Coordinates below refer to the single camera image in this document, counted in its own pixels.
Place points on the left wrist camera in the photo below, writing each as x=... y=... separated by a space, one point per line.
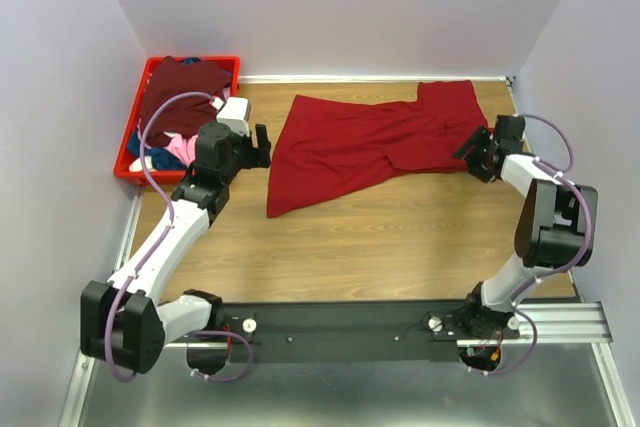
x=235 y=113

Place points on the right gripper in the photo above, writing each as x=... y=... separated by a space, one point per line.
x=479 y=138

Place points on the white garment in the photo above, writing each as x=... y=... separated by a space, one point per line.
x=141 y=164

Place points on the pink t-shirt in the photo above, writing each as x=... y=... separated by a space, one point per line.
x=184 y=148

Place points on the red t-shirt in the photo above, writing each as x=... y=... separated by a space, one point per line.
x=328 y=149

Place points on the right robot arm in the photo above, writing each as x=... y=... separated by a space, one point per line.
x=554 y=234

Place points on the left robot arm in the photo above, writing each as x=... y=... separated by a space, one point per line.
x=208 y=185

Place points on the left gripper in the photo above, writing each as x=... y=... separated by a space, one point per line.
x=258 y=157

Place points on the red plastic bin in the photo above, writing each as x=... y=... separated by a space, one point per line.
x=227 y=67

